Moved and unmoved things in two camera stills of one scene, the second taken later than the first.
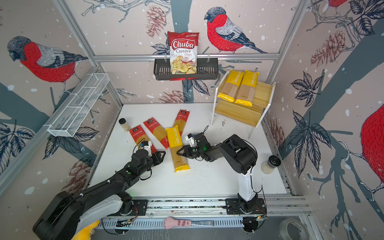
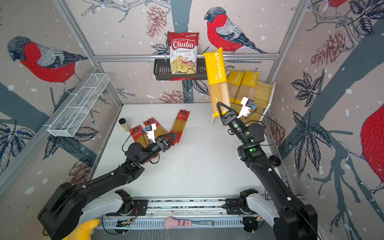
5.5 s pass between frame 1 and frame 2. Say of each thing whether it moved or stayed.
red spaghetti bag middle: stayed
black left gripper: moved
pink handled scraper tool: stayed
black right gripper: moved
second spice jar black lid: stayed
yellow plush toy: stayed
